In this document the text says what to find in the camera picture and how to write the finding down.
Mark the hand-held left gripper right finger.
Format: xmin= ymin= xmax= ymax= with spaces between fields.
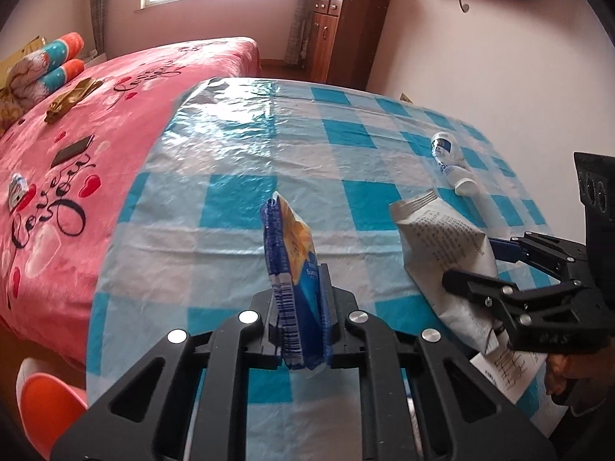
xmin=319 ymin=263 xmax=558 ymax=461

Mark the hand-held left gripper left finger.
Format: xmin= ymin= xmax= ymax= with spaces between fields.
xmin=50 ymin=290 xmax=284 ymax=461

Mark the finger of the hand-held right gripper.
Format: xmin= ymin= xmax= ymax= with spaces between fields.
xmin=487 ymin=232 xmax=586 ymax=277
xmin=441 ymin=269 xmax=589 ymax=325

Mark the blue snack packet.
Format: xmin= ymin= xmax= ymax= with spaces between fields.
xmin=261 ymin=192 xmax=330 ymax=370

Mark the person's right hand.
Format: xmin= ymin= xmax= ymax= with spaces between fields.
xmin=544 ymin=352 xmax=580 ymax=395

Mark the white printed paper sheet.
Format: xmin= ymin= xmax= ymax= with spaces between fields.
xmin=468 ymin=343 xmax=551 ymax=407

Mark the white blue tube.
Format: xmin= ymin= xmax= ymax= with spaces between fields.
xmin=430 ymin=131 xmax=477 ymax=197

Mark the blue white checked tablecloth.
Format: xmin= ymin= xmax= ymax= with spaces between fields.
xmin=85 ymin=77 xmax=568 ymax=461

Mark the pink printed bed blanket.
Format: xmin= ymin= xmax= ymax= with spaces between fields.
xmin=0 ymin=36 xmax=263 ymax=373

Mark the wooden cabinet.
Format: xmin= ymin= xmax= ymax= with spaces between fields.
xmin=307 ymin=0 xmax=391 ymax=91

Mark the black phone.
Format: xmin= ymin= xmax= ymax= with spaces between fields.
xmin=50 ymin=135 xmax=96 ymax=168

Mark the grey hanging cloth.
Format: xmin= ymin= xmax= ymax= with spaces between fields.
xmin=286 ymin=7 xmax=311 ymax=66

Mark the small blue white packet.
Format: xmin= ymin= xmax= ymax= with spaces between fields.
xmin=7 ymin=173 xmax=30 ymax=210

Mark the golden brown cloth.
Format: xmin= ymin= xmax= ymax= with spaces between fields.
xmin=44 ymin=77 xmax=105 ymax=124

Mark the blue orange striped bolster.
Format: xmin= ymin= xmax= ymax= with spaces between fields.
xmin=29 ymin=58 xmax=86 ymax=103

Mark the brown patterned pillow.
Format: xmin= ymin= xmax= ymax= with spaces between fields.
xmin=0 ymin=86 xmax=26 ymax=131

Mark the rolled colourful blanket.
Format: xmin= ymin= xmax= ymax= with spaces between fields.
xmin=22 ymin=32 xmax=86 ymax=74

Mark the grey curtain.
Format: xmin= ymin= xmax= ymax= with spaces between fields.
xmin=89 ymin=0 xmax=110 ymax=58

